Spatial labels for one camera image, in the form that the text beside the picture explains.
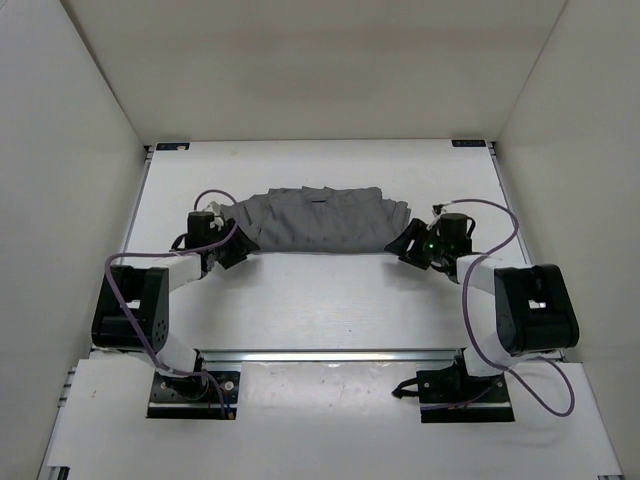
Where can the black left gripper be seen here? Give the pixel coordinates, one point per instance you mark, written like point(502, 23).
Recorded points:
point(243, 245)

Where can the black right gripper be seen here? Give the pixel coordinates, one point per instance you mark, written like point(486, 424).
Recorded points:
point(401, 247)

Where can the grey pleated skirt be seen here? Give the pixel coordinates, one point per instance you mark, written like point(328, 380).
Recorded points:
point(321, 220)

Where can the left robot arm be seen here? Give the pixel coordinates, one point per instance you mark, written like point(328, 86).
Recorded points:
point(132, 311)

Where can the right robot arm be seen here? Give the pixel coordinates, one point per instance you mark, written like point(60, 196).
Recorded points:
point(533, 312)

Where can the blue right corner sticker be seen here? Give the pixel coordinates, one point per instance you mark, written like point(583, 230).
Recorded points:
point(468, 143)

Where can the blue corner sticker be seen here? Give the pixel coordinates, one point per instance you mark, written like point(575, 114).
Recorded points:
point(468, 143)
point(172, 146)

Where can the blue left corner sticker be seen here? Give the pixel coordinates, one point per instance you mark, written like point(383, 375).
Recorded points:
point(172, 146)

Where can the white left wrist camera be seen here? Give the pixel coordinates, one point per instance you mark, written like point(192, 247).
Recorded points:
point(213, 209)

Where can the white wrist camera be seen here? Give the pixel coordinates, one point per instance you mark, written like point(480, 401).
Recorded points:
point(440, 212)
point(213, 209)

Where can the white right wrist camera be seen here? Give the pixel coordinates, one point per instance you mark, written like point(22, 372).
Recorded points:
point(440, 212)

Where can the aluminium table front rail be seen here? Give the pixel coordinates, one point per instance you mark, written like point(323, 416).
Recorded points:
point(329, 356)

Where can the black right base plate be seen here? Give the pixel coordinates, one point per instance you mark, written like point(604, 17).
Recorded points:
point(449, 396)

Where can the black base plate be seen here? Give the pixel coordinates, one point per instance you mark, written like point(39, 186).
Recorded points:
point(449, 396)
point(192, 399)

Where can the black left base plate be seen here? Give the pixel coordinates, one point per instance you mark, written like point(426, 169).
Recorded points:
point(192, 399)

